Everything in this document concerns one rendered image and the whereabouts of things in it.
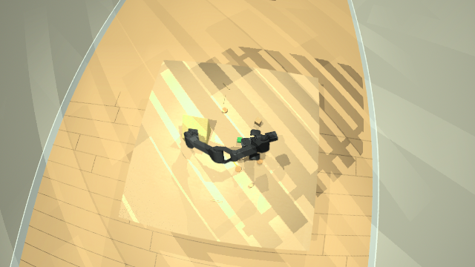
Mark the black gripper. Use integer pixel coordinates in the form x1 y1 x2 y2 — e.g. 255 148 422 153
249 129 261 161

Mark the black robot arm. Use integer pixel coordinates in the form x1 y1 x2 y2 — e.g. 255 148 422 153
184 128 278 165

